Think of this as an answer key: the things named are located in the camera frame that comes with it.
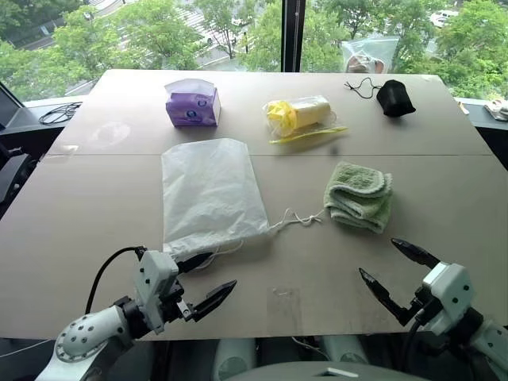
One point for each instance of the small white object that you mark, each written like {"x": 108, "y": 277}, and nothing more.
{"x": 498, "y": 109}

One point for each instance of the yellow crumpled item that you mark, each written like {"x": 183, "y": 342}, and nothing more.
{"x": 279, "y": 113}

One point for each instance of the black chair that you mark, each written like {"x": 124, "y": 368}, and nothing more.
{"x": 14, "y": 174}

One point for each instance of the clear plastic bag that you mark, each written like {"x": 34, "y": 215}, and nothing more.
{"x": 367, "y": 55}

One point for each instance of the pale yellow cup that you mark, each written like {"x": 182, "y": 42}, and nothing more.
{"x": 311, "y": 111}

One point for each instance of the green folded towel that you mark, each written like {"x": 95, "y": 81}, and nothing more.
{"x": 359, "y": 198}

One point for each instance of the dark window frame post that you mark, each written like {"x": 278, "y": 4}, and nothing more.
{"x": 293, "y": 35}

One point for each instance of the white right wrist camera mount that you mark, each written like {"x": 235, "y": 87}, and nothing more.
{"x": 450, "y": 291}

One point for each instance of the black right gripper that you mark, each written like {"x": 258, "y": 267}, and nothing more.
{"x": 416, "y": 311}

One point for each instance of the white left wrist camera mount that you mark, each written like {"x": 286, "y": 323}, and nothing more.
{"x": 152, "y": 274}

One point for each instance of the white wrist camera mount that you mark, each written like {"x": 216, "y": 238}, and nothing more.
{"x": 450, "y": 291}
{"x": 152, "y": 274}

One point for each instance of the grey robot torso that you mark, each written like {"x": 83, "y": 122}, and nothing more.
{"x": 313, "y": 373}

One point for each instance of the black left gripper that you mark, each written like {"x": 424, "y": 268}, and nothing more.
{"x": 176, "y": 305}

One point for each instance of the dark laptop screen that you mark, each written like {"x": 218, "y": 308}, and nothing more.
{"x": 10, "y": 107}

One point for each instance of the purple tissue box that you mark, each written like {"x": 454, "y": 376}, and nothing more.
{"x": 192, "y": 109}

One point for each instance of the clear zip bag yellow seal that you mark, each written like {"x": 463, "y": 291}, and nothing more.
{"x": 301, "y": 127}

